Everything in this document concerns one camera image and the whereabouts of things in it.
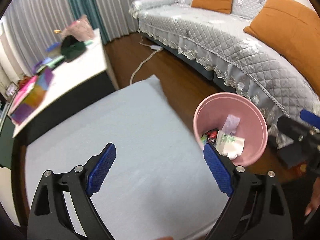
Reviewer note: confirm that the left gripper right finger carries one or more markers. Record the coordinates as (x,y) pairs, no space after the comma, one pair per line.
(256,208)

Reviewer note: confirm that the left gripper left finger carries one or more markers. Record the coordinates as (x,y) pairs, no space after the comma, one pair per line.
(49,217)

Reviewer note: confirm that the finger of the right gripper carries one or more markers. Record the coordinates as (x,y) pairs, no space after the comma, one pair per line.
(310,118)

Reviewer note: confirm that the white panda paper bag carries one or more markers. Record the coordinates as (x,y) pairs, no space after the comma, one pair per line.
(228,145)

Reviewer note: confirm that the grey bubble foam pad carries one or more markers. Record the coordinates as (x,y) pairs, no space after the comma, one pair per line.
(231,124)

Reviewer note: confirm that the black red snack wrapper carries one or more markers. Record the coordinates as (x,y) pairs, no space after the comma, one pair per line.
(211,135)

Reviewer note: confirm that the green snack packet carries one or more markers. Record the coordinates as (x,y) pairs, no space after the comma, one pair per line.
(204,139)

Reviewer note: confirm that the pink plastic trash bin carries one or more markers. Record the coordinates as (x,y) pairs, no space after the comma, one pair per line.
(212,113)

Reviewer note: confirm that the person right hand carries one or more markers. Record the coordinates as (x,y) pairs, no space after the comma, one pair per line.
(314,201)

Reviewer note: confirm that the person left hand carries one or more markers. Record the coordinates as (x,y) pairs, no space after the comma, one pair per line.
(165,238)

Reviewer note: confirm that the near orange cushion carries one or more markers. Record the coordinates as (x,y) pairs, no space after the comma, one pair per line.
(292,30)

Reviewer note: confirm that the tv cabinet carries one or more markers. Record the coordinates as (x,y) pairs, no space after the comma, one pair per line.
(6,139)

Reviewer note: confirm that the grey quilted sofa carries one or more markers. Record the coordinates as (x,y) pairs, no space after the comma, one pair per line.
(218,42)

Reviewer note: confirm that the colourful gift box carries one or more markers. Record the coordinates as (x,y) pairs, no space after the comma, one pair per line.
(30,96)

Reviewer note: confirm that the white top coffee table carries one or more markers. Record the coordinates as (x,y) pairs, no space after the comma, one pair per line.
(68,76)

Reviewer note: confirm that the dark green oval basket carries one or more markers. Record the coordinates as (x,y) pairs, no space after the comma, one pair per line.
(73,51)

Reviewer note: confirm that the stacked blue bowls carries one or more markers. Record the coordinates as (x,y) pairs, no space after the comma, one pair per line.
(54,49)

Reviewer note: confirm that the pink fabric basket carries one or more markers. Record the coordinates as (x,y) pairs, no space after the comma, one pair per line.
(81,29)

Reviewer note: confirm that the grey curtains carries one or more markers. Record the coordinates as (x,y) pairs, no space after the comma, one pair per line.
(27,26)

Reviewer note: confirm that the teal curtain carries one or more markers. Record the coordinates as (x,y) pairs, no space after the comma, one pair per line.
(90,9)

